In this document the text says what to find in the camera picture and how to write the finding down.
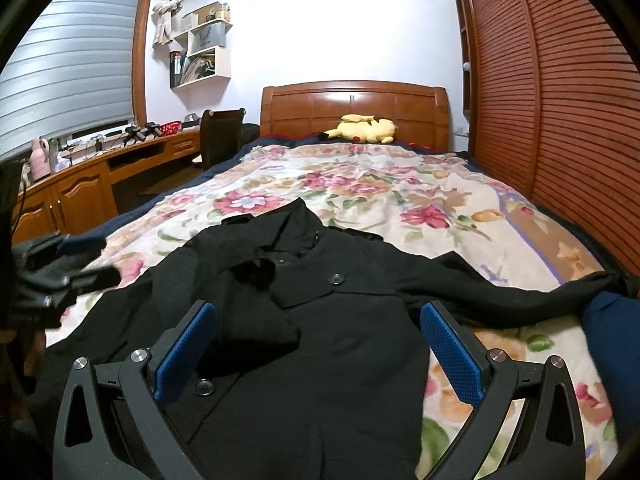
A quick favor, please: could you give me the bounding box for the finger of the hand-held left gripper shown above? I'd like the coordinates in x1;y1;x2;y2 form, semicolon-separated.
62;267;122;293
56;234;107;258

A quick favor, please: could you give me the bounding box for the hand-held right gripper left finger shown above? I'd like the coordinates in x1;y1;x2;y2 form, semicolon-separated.
52;300;218;480

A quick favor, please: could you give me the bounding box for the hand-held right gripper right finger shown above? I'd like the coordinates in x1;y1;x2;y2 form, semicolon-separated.
420;300;586;480

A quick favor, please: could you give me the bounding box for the black coat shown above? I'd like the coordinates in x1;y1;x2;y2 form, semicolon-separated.
30;197;628;480

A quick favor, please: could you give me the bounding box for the wooden desk with cabinets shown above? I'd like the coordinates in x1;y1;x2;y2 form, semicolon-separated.
10;125;203;246

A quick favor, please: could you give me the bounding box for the pink vase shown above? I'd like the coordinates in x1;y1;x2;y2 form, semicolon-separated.
30;137;54;181

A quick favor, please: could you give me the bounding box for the black tripod device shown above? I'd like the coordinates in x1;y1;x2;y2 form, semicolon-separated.
124;123;162;142

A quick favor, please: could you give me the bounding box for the dark blue cloth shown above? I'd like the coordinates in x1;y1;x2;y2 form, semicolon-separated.
580;290;640;461

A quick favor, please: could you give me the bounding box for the floral blanket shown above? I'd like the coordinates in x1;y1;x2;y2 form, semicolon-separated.
45;142;621;480

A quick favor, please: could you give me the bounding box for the dark desk chair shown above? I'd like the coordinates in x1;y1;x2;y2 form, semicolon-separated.
199;108;247;171

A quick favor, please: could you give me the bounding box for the grey window blind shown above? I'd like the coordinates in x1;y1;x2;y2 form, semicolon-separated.
0;0;143;161

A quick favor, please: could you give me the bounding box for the yellow plush toy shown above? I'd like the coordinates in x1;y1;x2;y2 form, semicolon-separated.
322;114;398;145

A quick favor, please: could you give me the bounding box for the grey paper bag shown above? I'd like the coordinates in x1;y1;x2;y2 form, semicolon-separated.
191;22;227;54

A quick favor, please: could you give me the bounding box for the tied beige curtain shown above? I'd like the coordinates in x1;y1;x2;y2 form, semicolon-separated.
151;0;202;47

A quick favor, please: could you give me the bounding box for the wooden louvered wardrobe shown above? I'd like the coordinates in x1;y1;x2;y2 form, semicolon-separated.
449;0;640;281

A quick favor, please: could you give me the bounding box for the wooden bed headboard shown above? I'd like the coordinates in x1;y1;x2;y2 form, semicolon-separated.
260;81;451;152

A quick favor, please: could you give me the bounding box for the wooden window frame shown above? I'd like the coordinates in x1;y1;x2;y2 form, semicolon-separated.
75;0;157;128

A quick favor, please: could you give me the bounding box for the white wall shelf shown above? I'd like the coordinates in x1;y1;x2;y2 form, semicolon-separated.
170;2;235;89

